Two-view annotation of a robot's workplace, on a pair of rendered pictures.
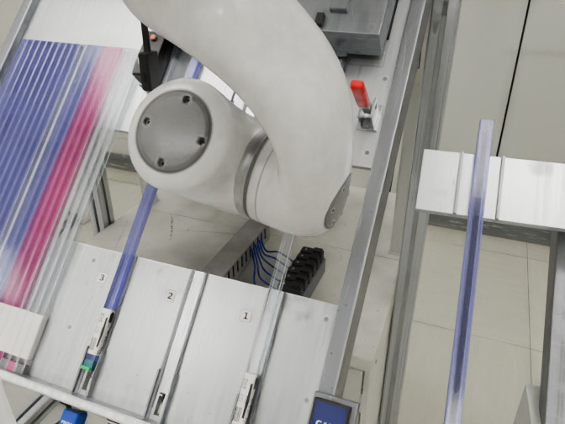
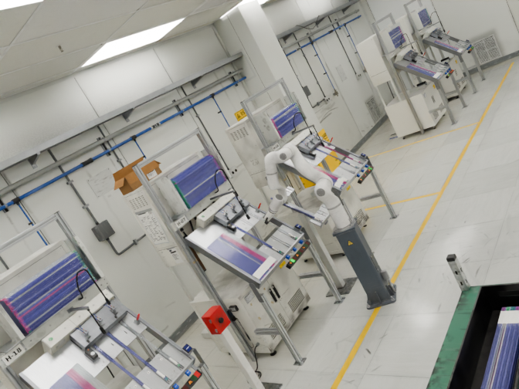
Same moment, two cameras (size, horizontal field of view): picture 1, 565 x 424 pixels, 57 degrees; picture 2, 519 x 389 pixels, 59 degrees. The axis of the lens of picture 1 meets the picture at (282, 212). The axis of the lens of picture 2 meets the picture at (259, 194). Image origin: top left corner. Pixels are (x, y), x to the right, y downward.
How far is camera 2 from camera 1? 3.64 m
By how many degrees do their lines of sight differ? 64
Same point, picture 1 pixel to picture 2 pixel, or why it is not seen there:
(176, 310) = (276, 240)
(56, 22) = (205, 241)
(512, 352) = not seen: hidden behind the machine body
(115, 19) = (213, 233)
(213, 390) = (289, 239)
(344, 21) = (245, 204)
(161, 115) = (277, 197)
